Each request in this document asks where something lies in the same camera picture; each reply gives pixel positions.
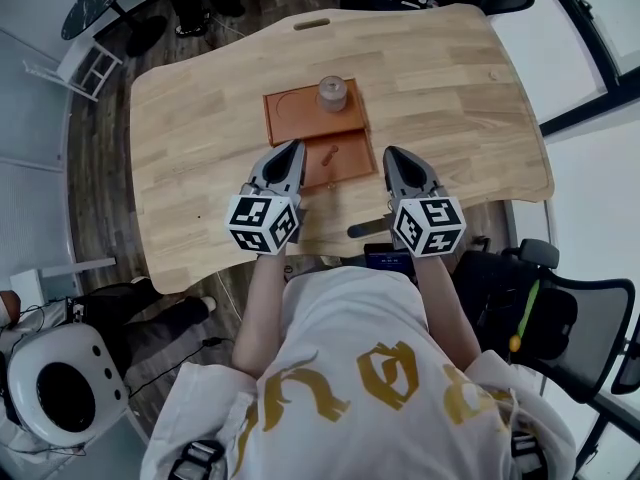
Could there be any round black table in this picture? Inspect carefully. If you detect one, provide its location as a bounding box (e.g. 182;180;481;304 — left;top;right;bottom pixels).
60;0;167;58

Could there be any white stool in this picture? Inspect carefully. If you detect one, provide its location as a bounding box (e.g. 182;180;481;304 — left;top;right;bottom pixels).
23;37;124;103

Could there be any black mesh office chair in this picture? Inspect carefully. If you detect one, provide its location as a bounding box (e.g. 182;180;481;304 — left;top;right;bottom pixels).
452;237;640;405

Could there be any white floor cable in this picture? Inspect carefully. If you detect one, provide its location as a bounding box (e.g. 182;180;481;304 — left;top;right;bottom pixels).
215;269;244;320

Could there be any black strap buckle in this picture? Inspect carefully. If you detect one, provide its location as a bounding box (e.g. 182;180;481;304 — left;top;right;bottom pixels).
169;439;227;480
509;430;546;480

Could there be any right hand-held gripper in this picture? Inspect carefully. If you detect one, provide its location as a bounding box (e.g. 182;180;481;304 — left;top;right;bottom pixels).
383;146;467;259

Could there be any black phone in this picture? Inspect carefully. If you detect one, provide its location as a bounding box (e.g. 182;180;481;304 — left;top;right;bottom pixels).
363;242;417;283

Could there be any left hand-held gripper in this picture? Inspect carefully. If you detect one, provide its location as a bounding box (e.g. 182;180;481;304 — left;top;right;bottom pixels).
225;139;307;257

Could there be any green stick with yellow ball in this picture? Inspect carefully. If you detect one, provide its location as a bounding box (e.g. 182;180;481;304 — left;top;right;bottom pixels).
508;279;542;353

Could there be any person's left forearm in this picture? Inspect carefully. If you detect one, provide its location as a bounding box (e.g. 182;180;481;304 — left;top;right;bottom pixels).
232;251;290;380

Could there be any person's white printed shirt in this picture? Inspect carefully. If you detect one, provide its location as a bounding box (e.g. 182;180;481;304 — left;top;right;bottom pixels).
139;266;577;480

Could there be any white round device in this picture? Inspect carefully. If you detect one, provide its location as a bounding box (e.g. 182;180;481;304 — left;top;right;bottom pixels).
6;321;130;448

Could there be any person's right forearm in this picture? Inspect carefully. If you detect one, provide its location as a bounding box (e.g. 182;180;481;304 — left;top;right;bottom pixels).
414;252;484;375

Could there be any black floor cable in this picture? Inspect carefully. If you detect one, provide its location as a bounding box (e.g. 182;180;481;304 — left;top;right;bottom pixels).
127;336;237;400

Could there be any orange brown desk tray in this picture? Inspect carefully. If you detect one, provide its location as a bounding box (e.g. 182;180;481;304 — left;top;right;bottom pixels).
263;77;379;192

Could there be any clear plastic jar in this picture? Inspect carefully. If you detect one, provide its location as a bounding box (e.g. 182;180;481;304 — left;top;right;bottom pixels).
315;75;350;114

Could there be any black window frame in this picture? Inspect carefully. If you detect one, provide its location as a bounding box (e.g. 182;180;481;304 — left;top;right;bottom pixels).
537;0;640;140

